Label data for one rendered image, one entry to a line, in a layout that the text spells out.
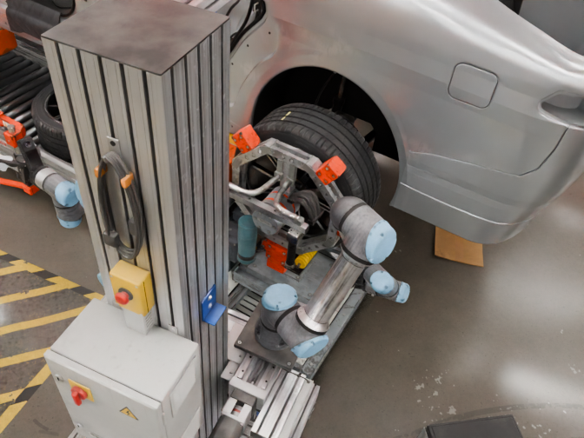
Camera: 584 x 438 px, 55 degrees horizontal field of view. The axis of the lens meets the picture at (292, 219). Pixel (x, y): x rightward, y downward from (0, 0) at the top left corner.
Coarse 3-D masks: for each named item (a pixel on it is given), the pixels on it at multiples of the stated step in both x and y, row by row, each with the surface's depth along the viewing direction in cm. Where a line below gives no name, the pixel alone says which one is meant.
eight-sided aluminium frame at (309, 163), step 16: (272, 144) 228; (240, 160) 242; (288, 160) 226; (304, 160) 223; (240, 176) 250; (336, 192) 229; (240, 208) 262; (272, 240) 264; (304, 240) 259; (320, 240) 248; (336, 240) 244
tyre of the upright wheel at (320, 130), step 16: (272, 112) 250; (288, 112) 240; (304, 112) 237; (320, 112) 238; (256, 128) 238; (272, 128) 232; (288, 128) 229; (304, 128) 228; (320, 128) 230; (336, 128) 233; (352, 128) 238; (304, 144) 228; (320, 144) 225; (336, 144) 228; (352, 144) 234; (320, 160) 228; (352, 160) 230; (368, 160) 237; (352, 176) 228; (368, 176) 237; (352, 192) 230; (368, 192) 239
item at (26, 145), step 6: (24, 138) 186; (30, 138) 187; (18, 144) 185; (24, 144) 185; (30, 144) 187; (24, 150) 186; (30, 150) 187; (36, 150) 189; (24, 156) 187; (30, 156) 187; (36, 156) 189; (30, 162) 188; (36, 162) 189; (42, 162) 191; (30, 168) 188; (36, 168) 189
